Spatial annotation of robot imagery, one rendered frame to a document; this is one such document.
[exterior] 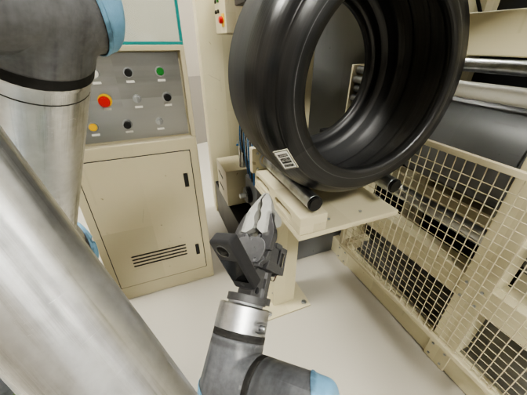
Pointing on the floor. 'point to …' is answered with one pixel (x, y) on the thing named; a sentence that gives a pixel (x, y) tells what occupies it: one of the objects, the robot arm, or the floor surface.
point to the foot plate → (288, 305)
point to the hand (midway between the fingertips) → (263, 197)
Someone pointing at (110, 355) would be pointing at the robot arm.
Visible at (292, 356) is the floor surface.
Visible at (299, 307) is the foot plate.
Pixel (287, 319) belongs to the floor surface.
